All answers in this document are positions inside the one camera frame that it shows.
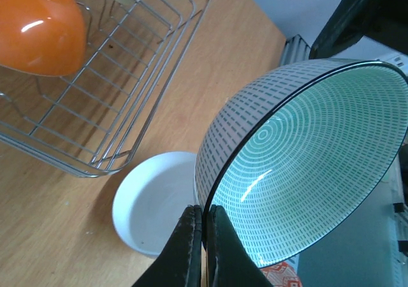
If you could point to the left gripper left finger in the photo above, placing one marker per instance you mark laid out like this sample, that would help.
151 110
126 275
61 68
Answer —
179 263

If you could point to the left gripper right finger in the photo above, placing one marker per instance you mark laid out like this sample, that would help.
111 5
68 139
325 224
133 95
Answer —
228 264

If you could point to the teal patterned ceramic bowl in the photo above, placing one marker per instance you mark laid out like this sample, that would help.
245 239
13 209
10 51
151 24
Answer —
295 152

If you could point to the chrome wire dish rack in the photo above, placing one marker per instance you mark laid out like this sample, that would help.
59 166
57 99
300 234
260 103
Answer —
91 123

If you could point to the orange white ceramic bowl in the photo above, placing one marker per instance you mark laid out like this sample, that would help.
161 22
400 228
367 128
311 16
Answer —
42 37

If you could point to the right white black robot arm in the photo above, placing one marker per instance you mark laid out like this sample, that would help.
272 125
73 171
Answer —
384 21

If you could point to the red patterned ceramic bowl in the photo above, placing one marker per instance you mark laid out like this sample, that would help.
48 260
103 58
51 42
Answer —
282 275

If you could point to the plain white bottom bowl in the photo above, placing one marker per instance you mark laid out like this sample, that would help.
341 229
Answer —
151 198

